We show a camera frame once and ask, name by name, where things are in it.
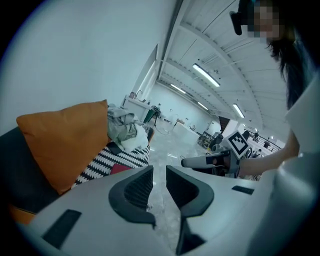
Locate dark sofa with orange seat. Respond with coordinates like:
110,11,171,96
0,126,62,225

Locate person's light striped shirt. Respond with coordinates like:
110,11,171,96
284,79,320,161

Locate black and white patterned blanket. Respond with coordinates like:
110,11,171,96
71,143,151,190

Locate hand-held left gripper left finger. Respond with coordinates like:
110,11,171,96
108,165,157,230

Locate grey crumpled cloth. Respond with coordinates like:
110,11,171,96
106,103,141,146

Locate thin floor cable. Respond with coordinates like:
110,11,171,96
155,125,173,135

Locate white cabinet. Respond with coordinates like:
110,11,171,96
123,89,154,124

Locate black railing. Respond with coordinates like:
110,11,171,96
249,134,285,151

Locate dark green bin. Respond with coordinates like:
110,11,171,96
144,108,156,124

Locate person's right forearm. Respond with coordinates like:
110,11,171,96
239,129,300,176

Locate orange cushion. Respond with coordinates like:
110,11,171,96
16,99,111,196

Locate small black object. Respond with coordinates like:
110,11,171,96
107,141,124,155

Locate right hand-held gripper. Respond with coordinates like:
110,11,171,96
181,129,255,179

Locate black head-mounted camera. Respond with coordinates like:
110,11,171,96
229,10,244,36

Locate white crumpled cloth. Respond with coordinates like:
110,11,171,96
119,123,150,152

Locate person's face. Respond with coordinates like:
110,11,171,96
247,0,284,40

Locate white counter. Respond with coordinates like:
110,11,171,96
173,123,201,149

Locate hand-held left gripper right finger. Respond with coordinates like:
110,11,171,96
165,164,215,256

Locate black tripod stand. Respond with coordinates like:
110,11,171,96
151,105,163,127

